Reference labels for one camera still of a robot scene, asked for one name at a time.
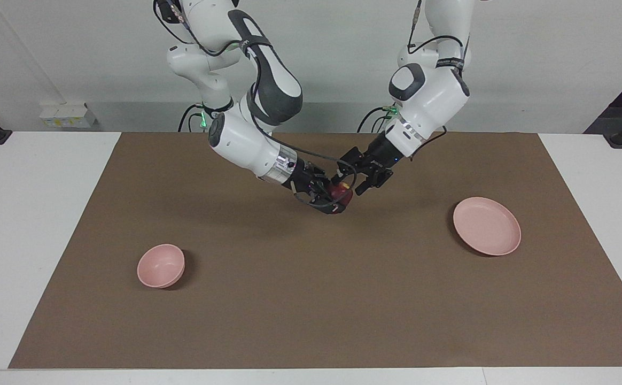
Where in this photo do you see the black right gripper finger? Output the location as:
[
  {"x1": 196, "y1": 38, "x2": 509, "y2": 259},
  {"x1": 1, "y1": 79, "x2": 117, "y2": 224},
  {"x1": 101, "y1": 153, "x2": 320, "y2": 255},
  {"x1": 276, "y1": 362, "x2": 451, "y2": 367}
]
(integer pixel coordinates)
[
  {"x1": 314, "y1": 169, "x2": 345, "y2": 191},
  {"x1": 309, "y1": 194, "x2": 348, "y2": 215}
]

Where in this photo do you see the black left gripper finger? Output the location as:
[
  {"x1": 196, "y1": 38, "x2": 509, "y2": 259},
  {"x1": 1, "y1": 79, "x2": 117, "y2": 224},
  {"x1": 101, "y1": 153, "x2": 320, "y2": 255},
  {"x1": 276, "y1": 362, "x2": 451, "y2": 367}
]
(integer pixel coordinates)
[
  {"x1": 354, "y1": 168, "x2": 394, "y2": 196},
  {"x1": 336, "y1": 147, "x2": 369, "y2": 181}
]

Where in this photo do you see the dark red apple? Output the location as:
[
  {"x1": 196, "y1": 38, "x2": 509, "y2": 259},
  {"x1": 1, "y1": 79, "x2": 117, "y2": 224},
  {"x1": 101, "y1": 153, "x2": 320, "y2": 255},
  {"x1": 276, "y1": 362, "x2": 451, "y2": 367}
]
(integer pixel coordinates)
[{"x1": 328, "y1": 182, "x2": 354, "y2": 210}]

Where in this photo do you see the pink round plate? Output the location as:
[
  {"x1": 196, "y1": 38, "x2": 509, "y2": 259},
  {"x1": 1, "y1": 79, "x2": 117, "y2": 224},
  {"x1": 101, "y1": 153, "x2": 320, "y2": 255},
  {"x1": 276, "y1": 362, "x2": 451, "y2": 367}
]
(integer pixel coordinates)
[{"x1": 453, "y1": 197, "x2": 522, "y2": 256}]

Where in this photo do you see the pink small bowl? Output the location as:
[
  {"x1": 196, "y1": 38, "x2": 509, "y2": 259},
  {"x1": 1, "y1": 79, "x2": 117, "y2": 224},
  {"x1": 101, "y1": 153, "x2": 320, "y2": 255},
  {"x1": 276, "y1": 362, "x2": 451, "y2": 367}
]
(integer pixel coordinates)
[{"x1": 137, "y1": 244, "x2": 186, "y2": 289}]

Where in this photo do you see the brown table mat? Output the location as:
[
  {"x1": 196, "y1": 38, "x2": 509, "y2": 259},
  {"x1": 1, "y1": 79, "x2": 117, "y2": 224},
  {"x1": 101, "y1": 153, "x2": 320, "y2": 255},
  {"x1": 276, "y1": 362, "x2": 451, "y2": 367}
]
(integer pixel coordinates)
[{"x1": 8, "y1": 132, "x2": 622, "y2": 369}]

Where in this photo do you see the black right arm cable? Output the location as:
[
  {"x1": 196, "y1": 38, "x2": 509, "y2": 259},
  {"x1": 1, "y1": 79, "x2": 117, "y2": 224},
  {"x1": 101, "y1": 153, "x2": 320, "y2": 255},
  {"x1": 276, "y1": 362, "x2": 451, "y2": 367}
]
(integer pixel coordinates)
[{"x1": 153, "y1": 0, "x2": 358, "y2": 210}]

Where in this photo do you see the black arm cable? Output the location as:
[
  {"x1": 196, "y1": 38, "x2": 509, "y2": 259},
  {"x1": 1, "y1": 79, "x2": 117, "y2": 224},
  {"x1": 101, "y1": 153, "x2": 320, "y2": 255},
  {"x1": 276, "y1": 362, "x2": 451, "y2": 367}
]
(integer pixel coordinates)
[
  {"x1": 153, "y1": 0, "x2": 358, "y2": 210},
  {"x1": 406, "y1": 0, "x2": 471, "y2": 159}
]

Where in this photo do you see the black base cable bundle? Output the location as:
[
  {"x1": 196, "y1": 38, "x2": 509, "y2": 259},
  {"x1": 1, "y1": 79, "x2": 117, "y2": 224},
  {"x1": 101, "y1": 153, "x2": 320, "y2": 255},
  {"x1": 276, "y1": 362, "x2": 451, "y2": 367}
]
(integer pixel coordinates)
[
  {"x1": 356, "y1": 105, "x2": 400, "y2": 133},
  {"x1": 177, "y1": 103, "x2": 207, "y2": 133}
]

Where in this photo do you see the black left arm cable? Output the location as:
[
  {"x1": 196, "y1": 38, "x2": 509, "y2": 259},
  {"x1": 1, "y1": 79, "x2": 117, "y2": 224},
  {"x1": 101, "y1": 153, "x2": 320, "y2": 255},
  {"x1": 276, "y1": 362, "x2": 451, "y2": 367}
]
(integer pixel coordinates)
[{"x1": 406, "y1": 0, "x2": 471, "y2": 159}]

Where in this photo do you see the white wall socket box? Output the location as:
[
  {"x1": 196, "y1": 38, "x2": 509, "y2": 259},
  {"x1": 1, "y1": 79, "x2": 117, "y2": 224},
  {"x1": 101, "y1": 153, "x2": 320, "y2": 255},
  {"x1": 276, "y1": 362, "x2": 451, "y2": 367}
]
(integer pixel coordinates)
[{"x1": 40, "y1": 103, "x2": 98, "y2": 129}]

